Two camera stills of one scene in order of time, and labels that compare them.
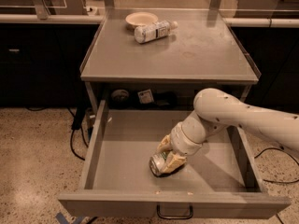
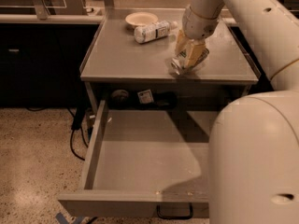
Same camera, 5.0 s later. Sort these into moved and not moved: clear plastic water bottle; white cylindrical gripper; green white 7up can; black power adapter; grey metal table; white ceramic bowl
Moved: green white 7up can; white cylindrical gripper
Not moved: grey metal table; black power adapter; white ceramic bowl; clear plastic water bottle
